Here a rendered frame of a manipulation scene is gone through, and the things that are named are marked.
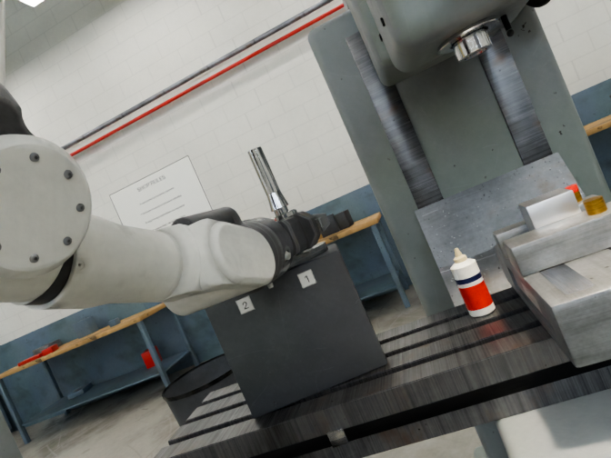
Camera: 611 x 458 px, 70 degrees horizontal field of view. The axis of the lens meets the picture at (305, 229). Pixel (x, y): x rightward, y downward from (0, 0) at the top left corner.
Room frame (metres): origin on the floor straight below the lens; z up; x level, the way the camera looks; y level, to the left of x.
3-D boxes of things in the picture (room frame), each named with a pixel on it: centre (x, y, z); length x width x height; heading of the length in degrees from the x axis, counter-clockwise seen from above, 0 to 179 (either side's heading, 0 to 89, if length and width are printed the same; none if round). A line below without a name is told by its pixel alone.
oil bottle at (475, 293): (0.69, -0.20, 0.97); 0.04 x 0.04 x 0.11
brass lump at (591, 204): (0.54, -0.34, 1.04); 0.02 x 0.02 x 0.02
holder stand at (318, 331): (0.71, 0.07, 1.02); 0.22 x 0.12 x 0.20; 87
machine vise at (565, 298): (0.58, -0.31, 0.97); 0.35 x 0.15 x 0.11; 164
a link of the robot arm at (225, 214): (0.52, 0.11, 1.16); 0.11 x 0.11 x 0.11; 69
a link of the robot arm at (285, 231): (0.62, 0.06, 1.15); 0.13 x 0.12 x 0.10; 69
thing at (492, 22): (0.61, -0.31, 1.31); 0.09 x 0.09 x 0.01
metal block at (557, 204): (0.61, -0.32, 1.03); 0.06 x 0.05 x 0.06; 74
